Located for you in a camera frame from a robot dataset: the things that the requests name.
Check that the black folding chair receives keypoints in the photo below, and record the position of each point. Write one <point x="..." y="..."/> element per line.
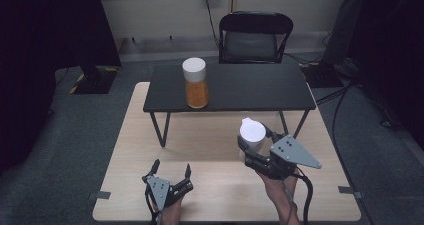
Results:
<point x="250" y="38"/>

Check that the person's left hand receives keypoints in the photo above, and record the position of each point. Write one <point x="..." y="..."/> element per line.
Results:
<point x="171" y="213"/>

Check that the black stand base yellow tape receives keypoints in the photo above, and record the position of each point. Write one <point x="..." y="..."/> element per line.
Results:
<point x="95" y="80"/>

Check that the black desk shelf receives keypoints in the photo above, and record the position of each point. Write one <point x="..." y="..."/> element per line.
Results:
<point x="253" y="85"/>

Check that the person's right hand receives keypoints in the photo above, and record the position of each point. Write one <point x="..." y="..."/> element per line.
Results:
<point x="278" y="188"/>

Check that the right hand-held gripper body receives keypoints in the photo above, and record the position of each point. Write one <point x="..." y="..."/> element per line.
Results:
<point x="290" y="153"/>

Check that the white bottle with spout lid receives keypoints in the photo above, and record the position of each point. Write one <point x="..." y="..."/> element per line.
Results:
<point x="252" y="135"/>

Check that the orange jar with white lid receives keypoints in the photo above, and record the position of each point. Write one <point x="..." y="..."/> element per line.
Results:
<point x="196" y="85"/>

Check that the grey tape piece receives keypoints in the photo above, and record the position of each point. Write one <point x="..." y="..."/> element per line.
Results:
<point x="350" y="191"/>
<point x="100" y="195"/>

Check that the dark curtain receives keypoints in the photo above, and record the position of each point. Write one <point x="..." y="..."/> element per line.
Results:
<point x="43" y="51"/>
<point x="390" y="51"/>

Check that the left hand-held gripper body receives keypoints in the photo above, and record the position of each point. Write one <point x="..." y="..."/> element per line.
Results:
<point x="160" y="190"/>

